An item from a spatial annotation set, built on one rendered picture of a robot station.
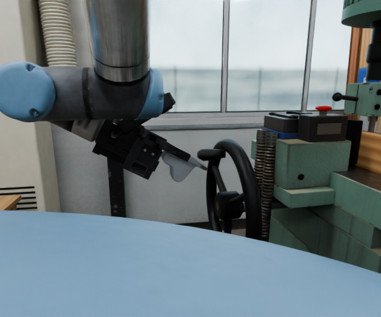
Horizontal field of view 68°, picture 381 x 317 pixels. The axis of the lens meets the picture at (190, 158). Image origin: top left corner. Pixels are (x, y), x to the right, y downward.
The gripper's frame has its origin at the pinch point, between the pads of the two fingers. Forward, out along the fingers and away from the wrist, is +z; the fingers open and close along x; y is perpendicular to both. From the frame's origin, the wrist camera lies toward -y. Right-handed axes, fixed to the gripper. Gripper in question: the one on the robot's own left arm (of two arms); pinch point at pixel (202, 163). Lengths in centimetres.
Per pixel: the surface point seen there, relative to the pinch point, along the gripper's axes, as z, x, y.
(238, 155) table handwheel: 4.0, 4.9, -4.5
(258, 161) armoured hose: 11.4, -2.0, -5.8
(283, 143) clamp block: 10.7, 5.2, -10.5
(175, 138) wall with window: 14, -136, -4
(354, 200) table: 23.9, 12.8, -6.5
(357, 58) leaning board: 94, -116, -106
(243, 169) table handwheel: 5.1, 7.5, -2.5
